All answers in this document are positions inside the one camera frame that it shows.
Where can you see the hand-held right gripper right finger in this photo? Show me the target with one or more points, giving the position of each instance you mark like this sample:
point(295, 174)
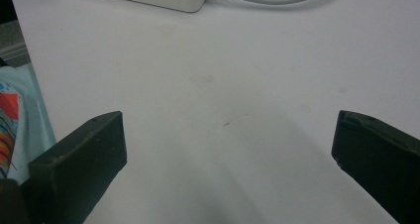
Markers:
point(379, 164)

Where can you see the light blue printed shirt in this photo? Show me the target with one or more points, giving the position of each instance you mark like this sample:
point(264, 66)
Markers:
point(24, 125)

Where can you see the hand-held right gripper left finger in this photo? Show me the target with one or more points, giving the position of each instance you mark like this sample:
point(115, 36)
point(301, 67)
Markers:
point(79, 164)

